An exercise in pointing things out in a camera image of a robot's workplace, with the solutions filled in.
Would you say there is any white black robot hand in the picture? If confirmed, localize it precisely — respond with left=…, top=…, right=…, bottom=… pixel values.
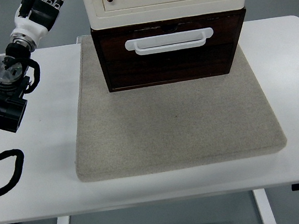
left=5, top=0, right=76, bottom=46

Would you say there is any white drawer handle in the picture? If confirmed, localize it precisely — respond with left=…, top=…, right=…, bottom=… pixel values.
left=124, top=27, right=216, bottom=58

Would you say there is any dark brown wooden drawer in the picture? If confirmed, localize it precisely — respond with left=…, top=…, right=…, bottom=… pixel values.
left=98, top=14, right=248, bottom=91

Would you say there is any dark brown wooden drawer casing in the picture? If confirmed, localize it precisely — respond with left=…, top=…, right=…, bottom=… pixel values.
left=90, top=6, right=256, bottom=94

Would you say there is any beige fabric mat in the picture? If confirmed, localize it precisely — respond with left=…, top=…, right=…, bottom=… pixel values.
left=57, top=10, right=290, bottom=185

